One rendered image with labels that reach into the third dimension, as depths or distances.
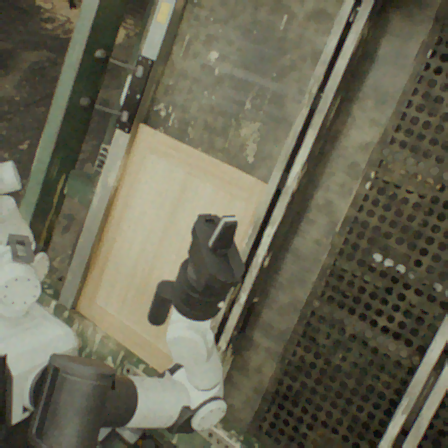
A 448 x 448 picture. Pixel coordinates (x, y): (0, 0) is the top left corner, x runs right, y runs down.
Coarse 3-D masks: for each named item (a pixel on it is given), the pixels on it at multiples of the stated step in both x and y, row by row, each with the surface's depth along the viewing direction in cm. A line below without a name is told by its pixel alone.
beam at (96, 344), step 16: (48, 288) 166; (48, 304) 161; (64, 320) 158; (80, 320) 155; (80, 336) 155; (96, 336) 152; (112, 336) 153; (80, 352) 155; (96, 352) 152; (112, 352) 149; (128, 352) 148; (144, 368) 144; (224, 416) 137; (160, 432) 142; (224, 432) 132; (240, 432) 133
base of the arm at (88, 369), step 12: (48, 360) 96; (60, 360) 92; (72, 360) 92; (84, 360) 96; (96, 360) 100; (48, 372) 95; (72, 372) 89; (84, 372) 89; (96, 372) 90; (108, 372) 91; (48, 384) 94; (48, 396) 94; (36, 408) 94; (48, 408) 94; (36, 420) 93; (36, 432) 93; (36, 444) 90
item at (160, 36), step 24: (168, 0) 139; (168, 24) 139; (144, 48) 143; (168, 48) 143; (144, 96) 144; (144, 120) 148; (120, 144) 148; (120, 168) 149; (96, 192) 152; (96, 216) 152; (96, 240) 154; (72, 264) 157; (72, 288) 157
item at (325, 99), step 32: (352, 0) 112; (384, 0) 114; (352, 32) 112; (320, 64) 116; (352, 64) 115; (320, 96) 116; (320, 128) 117; (288, 160) 120; (288, 192) 120; (256, 224) 124; (288, 224) 126; (256, 256) 124; (256, 288) 128; (224, 320) 129; (224, 352) 129
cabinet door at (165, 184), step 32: (128, 160) 149; (160, 160) 144; (192, 160) 139; (128, 192) 149; (160, 192) 144; (192, 192) 139; (224, 192) 134; (256, 192) 130; (128, 224) 150; (160, 224) 144; (192, 224) 139; (96, 256) 155; (128, 256) 150; (160, 256) 145; (96, 288) 156; (128, 288) 150; (96, 320) 156; (128, 320) 150; (160, 352) 145
